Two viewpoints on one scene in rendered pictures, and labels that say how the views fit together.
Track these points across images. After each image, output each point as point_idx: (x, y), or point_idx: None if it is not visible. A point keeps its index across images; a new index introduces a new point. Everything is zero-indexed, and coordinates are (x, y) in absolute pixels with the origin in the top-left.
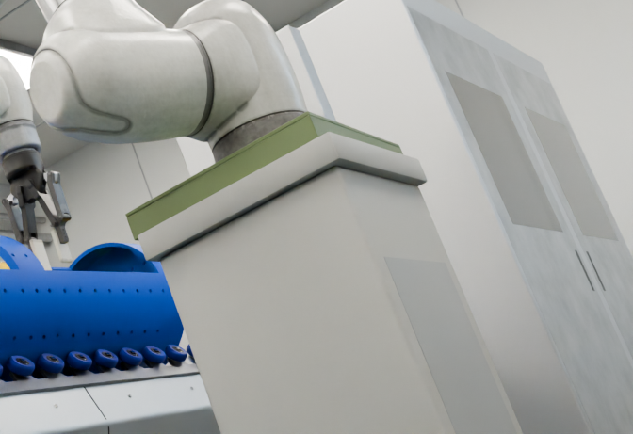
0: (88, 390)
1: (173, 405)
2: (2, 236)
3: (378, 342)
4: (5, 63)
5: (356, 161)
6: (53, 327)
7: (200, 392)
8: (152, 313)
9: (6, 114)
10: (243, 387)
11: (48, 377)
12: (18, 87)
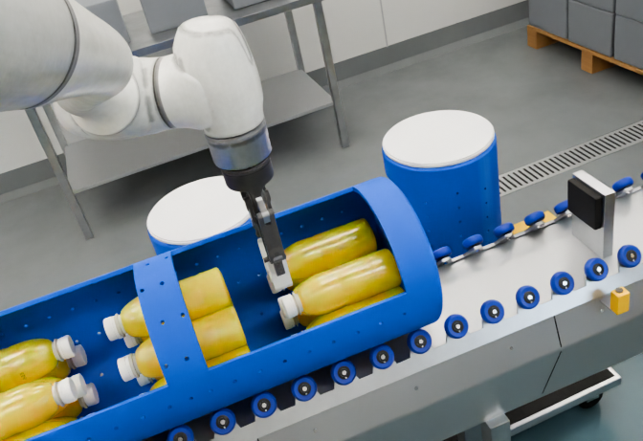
0: (260, 439)
1: (375, 421)
2: (178, 310)
3: None
4: (207, 55)
5: None
6: (220, 406)
7: (427, 388)
8: (380, 339)
9: (210, 129)
10: None
11: (214, 438)
12: (224, 95)
